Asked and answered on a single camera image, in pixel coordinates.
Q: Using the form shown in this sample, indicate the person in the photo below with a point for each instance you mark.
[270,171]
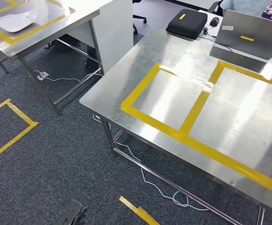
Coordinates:
[244,4]

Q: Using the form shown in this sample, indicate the black zip case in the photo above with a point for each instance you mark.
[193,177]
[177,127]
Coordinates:
[185,26]

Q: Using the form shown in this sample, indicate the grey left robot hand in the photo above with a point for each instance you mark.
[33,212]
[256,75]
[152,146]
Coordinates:
[83,216]

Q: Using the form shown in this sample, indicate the floor power socket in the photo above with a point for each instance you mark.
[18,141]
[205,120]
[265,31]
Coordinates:
[42,75]

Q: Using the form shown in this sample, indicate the white cabinet panel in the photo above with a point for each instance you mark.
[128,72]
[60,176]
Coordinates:
[115,37]

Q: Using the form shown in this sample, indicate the steel table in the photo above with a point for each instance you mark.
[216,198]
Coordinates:
[56,18]

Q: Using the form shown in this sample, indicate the black office chair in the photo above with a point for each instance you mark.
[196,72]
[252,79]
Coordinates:
[139,18]
[214,7]

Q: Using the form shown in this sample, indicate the yellow floor tape outline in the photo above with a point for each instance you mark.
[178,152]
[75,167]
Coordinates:
[138,212]
[20,112]

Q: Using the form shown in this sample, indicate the grey laptop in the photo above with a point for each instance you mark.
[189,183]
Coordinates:
[255,24]

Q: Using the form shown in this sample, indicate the yellow table tape outline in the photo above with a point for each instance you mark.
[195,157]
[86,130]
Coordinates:
[149,121]
[37,28]

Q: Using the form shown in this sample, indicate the black computer mouse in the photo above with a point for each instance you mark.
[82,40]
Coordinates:
[214,21]

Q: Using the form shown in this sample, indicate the steel workbench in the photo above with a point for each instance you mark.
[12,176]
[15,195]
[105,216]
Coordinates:
[126,80]

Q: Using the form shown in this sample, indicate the white curved plastic part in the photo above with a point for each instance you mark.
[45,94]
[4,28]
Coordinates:
[14,22]

